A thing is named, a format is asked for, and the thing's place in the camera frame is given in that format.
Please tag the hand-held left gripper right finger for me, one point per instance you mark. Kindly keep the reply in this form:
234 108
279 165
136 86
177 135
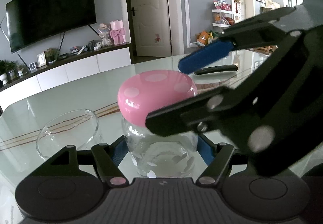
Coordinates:
205 153

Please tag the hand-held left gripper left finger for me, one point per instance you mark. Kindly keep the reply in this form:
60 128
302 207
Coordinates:
118 154

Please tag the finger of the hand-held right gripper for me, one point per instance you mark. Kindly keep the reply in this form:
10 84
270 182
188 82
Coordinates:
201 58
191 115

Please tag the clear glass bottle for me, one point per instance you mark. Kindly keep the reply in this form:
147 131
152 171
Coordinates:
161 153

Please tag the pink spotted bottle cap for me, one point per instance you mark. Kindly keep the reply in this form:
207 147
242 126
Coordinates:
154 92

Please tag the black remote control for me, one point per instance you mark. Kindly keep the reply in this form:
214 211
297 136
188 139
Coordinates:
217 69

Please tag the orange snack bag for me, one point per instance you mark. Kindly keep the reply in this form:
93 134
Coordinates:
203 38

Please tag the white storage rack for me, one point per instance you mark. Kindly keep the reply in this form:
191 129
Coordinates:
222 18

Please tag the bear door sticker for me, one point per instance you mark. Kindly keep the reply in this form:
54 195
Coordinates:
157 38

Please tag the clear glass bowl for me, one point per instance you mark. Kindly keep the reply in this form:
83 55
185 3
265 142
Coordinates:
65 130

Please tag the wooden stool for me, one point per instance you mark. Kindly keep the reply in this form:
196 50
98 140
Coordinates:
263 49

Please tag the white door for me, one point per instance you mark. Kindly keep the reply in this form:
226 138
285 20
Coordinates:
149 17

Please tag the pink gift box with bow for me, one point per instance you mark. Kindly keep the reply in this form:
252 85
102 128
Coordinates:
117 32

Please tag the white television cabinet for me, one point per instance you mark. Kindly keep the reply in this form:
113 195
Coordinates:
80 67

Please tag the doll bouquet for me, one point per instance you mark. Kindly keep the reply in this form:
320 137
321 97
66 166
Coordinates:
104 36

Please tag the green plant in dark pot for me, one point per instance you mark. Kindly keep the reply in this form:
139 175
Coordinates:
51 55

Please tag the small potted plant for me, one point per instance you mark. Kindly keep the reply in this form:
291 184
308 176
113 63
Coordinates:
12 70

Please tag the potted plant in white pot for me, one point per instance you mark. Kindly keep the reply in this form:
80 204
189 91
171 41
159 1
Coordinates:
3 75

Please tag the black flat television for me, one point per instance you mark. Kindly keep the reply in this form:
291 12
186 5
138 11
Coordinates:
50 12

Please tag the white photo frame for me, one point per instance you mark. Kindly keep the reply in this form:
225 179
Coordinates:
41 59

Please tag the small dark picture frame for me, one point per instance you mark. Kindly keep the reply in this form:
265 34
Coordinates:
32 67

